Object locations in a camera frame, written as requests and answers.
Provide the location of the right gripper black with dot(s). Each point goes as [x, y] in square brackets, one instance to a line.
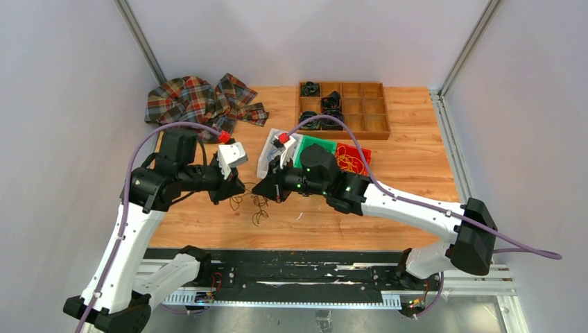
[272, 187]

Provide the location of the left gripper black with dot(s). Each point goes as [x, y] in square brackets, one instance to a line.
[226, 188]

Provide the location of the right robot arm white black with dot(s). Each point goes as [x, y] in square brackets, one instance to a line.
[466, 231]

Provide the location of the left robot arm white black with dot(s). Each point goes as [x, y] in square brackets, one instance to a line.
[115, 300]

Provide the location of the white plastic bin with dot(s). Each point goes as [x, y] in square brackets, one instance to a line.
[269, 151]

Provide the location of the green plastic bin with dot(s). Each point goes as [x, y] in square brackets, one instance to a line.
[307, 141]

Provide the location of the rolled belt bottom left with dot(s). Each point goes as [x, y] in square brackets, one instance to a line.
[310, 125]

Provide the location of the rolled belt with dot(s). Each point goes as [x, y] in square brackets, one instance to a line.
[310, 125]
[331, 102]
[332, 120]
[309, 89]

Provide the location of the red plastic bin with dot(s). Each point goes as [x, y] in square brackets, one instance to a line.
[348, 158]

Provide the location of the rolled belt bottom right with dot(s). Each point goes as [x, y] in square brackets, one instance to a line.
[332, 120]

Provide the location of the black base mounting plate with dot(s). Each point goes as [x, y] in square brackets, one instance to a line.
[304, 277]

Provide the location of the plaid cloth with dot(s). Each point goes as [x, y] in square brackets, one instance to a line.
[192, 99]

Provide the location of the rolled belt top left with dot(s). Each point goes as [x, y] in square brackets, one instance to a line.
[309, 89]

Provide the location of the rolled belt middle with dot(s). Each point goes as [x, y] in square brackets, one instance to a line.
[331, 102]

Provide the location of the wooden compartment tray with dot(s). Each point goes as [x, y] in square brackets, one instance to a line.
[363, 105]

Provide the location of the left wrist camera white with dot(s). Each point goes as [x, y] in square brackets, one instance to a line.
[230, 156]

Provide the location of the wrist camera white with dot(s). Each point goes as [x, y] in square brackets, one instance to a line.
[230, 156]
[285, 145]

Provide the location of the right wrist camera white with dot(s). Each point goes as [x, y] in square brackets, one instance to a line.
[285, 145]

